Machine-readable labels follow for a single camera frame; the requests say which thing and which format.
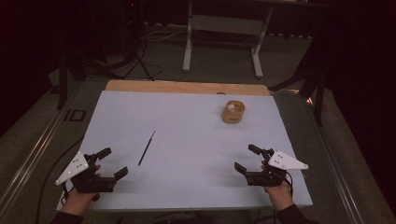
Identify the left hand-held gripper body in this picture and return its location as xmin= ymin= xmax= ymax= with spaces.
xmin=55 ymin=151 xmax=117 ymax=194

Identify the white table sheet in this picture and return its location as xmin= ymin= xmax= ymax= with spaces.
xmin=56 ymin=90 xmax=314 ymax=213

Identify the person's right hand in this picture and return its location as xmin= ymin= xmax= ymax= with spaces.
xmin=263 ymin=181 xmax=294 ymax=213

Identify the black tripod with cables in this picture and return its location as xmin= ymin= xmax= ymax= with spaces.
xmin=120 ymin=0 xmax=163 ymax=82

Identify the white metal desk frame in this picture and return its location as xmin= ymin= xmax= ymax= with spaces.
xmin=182 ymin=0 xmax=276 ymax=79

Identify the thin black pen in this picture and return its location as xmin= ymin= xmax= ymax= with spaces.
xmin=137 ymin=131 xmax=156 ymax=166

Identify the wooden board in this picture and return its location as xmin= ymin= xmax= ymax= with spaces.
xmin=105 ymin=79 xmax=271 ymax=96

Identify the person's left hand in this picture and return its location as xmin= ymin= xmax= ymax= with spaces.
xmin=61 ymin=189 xmax=101 ymax=217

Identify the black angled stand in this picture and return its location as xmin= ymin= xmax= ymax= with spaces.
xmin=268 ymin=59 xmax=327 ymax=127

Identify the aluminium rail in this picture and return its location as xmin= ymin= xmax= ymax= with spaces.
xmin=0 ymin=102 xmax=73 ymax=216
xmin=306 ymin=92 xmax=367 ymax=224

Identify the round wooden holder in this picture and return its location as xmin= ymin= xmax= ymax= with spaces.
xmin=220 ymin=100 xmax=247 ymax=125

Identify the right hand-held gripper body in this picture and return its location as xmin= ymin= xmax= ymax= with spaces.
xmin=244 ymin=148 xmax=309 ymax=188

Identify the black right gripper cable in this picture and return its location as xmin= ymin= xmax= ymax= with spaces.
xmin=284 ymin=170 xmax=295 ymax=200

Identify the black rectangular floor frame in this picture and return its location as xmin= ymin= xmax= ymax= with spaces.
xmin=63 ymin=108 xmax=87 ymax=122

